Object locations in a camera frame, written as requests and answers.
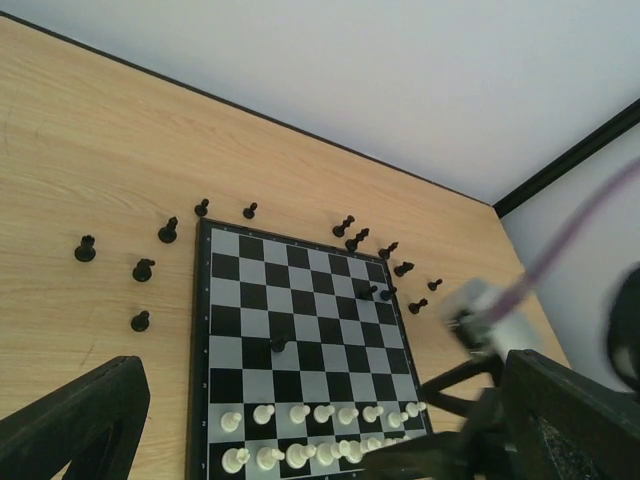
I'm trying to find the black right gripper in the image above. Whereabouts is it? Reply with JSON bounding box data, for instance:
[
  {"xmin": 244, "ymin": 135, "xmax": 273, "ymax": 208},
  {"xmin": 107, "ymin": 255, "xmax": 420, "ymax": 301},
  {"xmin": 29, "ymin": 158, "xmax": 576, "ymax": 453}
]
[{"xmin": 362, "ymin": 357, "xmax": 516, "ymax": 480}]

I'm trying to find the black rook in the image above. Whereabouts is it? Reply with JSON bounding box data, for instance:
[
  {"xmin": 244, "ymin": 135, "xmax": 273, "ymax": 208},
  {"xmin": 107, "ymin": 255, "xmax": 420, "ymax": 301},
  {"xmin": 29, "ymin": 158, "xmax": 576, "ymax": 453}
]
[
  {"xmin": 74, "ymin": 235, "xmax": 96, "ymax": 262},
  {"xmin": 408, "ymin": 298, "xmax": 429, "ymax": 315}
]

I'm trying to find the white pawn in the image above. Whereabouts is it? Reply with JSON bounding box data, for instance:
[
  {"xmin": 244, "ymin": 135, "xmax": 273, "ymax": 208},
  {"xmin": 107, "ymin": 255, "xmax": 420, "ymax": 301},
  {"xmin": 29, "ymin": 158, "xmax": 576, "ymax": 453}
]
[
  {"xmin": 252, "ymin": 404, "xmax": 275, "ymax": 425},
  {"xmin": 362, "ymin": 405, "xmax": 384, "ymax": 423},
  {"xmin": 387, "ymin": 411, "xmax": 409, "ymax": 429},
  {"xmin": 289, "ymin": 404, "xmax": 311, "ymax": 425},
  {"xmin": 313, "ymin": 405, "xmax": 335, "ymax": 424}
]

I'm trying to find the black queen top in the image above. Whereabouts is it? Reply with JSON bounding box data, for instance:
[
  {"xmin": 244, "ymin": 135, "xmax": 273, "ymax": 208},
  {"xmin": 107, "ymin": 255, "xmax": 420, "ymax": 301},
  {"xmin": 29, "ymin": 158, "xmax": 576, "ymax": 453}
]
[{"xmin": 332, "ymin": 215, "xmax": 355, "ymax": 238}]

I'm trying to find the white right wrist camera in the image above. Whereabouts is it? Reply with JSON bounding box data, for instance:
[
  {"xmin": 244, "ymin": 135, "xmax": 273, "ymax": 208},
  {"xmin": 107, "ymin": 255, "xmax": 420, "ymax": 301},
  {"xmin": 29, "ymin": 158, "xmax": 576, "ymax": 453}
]
[{"xmin": 437, "ymin": 278, "xmax": 543, "ymax": 362}]

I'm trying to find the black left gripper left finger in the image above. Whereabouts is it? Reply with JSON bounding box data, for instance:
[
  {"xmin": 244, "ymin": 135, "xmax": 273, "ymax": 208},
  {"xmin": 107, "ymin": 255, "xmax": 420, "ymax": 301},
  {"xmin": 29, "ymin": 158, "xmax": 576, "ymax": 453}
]
[{"xmin": 1, "ymin": 356, "xmax": 150, "ymax": 479}]

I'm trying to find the black bishop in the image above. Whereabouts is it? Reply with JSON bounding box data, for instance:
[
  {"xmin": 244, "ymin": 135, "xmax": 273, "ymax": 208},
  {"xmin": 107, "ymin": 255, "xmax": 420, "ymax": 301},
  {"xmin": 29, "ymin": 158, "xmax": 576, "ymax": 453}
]
[
  {"xmin": 157, "ymin": 216, "xmax": 178, "ymax": 244},
  {"xmin": 378, "ymin": 242, "xmax": 399, "ymax": 260}
]

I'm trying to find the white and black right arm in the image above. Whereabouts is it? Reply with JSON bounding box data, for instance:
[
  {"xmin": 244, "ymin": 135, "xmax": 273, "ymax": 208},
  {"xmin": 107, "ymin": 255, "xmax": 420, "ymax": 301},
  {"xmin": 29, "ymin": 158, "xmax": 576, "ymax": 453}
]
[{"xmin": 363, "ymin": 270, "xmax": 639, "ymax": 479}]

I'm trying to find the black king top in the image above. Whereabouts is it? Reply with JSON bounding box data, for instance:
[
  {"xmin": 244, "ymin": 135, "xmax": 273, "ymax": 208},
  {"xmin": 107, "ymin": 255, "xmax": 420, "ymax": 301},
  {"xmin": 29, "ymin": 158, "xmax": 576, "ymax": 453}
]
[{"xmin": 345, "ymin": 228, "xmax": 370, "ymax": 252}]

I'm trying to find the black pawn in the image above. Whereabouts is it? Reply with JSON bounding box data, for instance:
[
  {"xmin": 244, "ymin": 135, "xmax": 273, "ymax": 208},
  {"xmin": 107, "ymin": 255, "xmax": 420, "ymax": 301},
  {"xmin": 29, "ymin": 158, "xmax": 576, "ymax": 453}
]
[
  {"xmin": 130, "ymin": 310, "xmax": 150, "ymax": 332},
  {"xmin": 243, "ymin": 202, "xmax": 258, "ymax": 219},
  {"xmin": 427, "ymin": 278, "xmax": 443, "ymax": 292},
  {"xmin": 270, "ymin": 336, "xmax": 290, "ymax": 353},
  {"xmin": 194, "ymin": 198, "xmax": 209, "ymax": 217},
  {"xmin": 380, "ymin": 287, "xmax": 397, "ymax": 301}
]

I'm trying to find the white piece lowest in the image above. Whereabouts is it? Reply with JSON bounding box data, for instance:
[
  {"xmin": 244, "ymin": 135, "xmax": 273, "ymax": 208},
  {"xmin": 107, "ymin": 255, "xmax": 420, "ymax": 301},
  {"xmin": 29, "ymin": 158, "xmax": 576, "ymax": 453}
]
[
  {"xmin": 220, "ymin": 411, "xmax": 243, "ymax": 433},
  {"xmin": 405, "ymin": 401, "xmax": 427, "ymax": 418}
]

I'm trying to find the white piece bottom row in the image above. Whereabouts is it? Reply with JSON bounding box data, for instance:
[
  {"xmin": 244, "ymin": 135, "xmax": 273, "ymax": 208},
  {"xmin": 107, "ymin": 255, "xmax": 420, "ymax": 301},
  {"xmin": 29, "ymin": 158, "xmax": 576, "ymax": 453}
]
[
  {"xmin": 315, "ymin": 442, "xmax": 343, "ymax": 467},
  {"xmin": 285, "ymin": 443, "xmax": 317, "ymax": 469},
  {"xmin": 338, "ymin": 440, "xmax": 368, "ymax": 464},
  {"xmin": 256, "ymin": 447, "xmax": 285, "ymax": 471},
  {"xmin": 221, "ymin": 448, "xmax": 250, "ymax": 474}
]

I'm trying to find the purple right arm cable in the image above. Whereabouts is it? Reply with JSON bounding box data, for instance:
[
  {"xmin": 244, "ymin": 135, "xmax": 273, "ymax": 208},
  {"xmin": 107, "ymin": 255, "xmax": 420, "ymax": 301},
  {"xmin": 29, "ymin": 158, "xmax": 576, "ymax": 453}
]
[{"xmin": 487, "ymin": 157, "xmax": 640, "ymax": 321}]

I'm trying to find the black bishop left side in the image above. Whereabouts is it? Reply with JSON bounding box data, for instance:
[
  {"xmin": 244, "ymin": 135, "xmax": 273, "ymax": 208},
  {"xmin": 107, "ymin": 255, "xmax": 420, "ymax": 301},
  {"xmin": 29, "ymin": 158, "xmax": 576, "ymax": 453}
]
[{"xmin": 157, "ymin": 216, "xmax": 178, "ymax": 244}]

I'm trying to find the black and silver chessboard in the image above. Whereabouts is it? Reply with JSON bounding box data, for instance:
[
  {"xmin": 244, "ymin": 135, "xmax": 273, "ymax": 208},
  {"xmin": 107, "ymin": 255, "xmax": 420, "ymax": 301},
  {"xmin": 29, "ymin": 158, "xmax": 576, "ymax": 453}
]
[{"xmin": 186, "ymin": 219, "xmax": 432, "ymax": 479}]

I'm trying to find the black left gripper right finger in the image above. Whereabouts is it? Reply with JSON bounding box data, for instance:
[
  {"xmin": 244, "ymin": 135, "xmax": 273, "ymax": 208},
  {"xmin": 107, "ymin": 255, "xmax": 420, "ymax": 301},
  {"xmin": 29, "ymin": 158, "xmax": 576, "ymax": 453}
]
[{"xmin": 500, "ymin": 350, "xmax": 639, "ymax": 479}]

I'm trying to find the black bishop top right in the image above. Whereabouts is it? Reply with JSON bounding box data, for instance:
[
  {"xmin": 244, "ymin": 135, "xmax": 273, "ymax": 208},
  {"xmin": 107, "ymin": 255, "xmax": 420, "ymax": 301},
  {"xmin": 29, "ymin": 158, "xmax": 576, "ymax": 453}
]
[{"xmin": 378, "ymin": 242, "xmax": 399, "ymax": 260}]

